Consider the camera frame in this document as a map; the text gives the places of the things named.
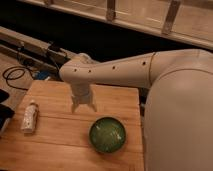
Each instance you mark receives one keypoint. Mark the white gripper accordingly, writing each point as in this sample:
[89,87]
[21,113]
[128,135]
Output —
[82,94]

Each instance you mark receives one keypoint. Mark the black object at left edge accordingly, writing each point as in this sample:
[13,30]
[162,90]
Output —
[5,111]

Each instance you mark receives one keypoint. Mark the white plastic bottle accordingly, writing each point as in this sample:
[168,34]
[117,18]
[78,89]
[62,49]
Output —
[30,117]

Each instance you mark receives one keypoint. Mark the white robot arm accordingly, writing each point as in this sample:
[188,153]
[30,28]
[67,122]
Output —
[178,121]

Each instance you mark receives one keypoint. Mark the black clamp on rail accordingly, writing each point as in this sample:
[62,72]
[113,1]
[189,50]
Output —
[54,47]

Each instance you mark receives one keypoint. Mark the green ceramic bowl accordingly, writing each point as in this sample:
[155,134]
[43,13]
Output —
[107,135]

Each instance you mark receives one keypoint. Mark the metal window frame rail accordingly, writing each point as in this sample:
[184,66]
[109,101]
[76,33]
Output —
[34,48]

